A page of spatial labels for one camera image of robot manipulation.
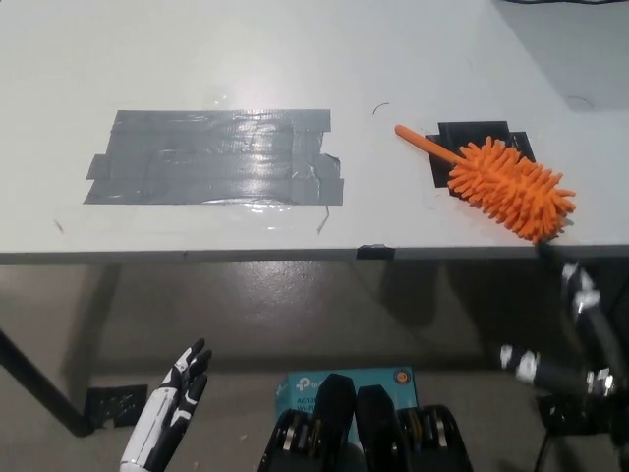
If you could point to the grey duct tape patch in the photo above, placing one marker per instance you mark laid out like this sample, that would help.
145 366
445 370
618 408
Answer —
211 157

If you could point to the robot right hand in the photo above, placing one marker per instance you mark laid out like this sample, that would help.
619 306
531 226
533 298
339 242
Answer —
592 314

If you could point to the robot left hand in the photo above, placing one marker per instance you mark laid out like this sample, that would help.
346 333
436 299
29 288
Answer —
162 408

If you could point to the small black tape strip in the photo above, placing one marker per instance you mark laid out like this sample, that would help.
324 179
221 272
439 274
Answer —
376 252

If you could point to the black floor tape patch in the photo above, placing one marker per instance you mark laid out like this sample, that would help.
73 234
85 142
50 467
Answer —
565 413
115 405

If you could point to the teal router box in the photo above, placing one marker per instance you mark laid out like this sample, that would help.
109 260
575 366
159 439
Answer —
304 386

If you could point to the black table leg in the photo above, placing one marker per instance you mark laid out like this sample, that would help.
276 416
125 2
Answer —
44 388

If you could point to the orange microfiber duster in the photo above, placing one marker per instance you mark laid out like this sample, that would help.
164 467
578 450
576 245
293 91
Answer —
511 189

